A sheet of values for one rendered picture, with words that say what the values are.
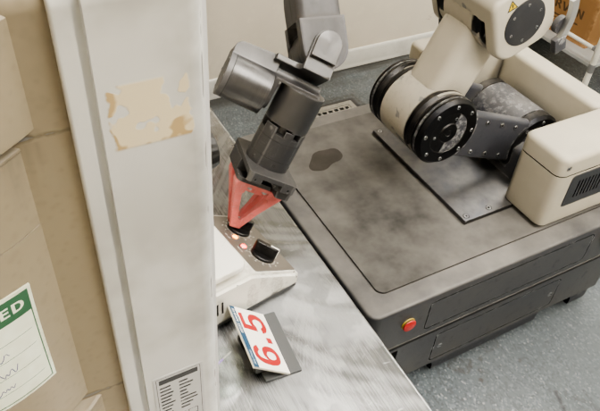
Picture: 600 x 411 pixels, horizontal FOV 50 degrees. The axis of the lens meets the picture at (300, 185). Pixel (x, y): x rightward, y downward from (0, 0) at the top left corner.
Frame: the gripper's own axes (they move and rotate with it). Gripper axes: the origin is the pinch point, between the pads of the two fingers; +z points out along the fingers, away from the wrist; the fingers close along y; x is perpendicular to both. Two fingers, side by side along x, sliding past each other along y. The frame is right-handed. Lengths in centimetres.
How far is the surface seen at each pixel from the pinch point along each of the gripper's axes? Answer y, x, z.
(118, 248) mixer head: 56, -26, -26
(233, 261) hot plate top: 9.7, -1.8, 0.6
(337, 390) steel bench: 21.2, 12.2, 6.3
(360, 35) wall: -179, 85, -11
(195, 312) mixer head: 55, -23, -23
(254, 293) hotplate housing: 9.5, 2.9, 4.2
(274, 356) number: 16.9, 5.4, 7.1
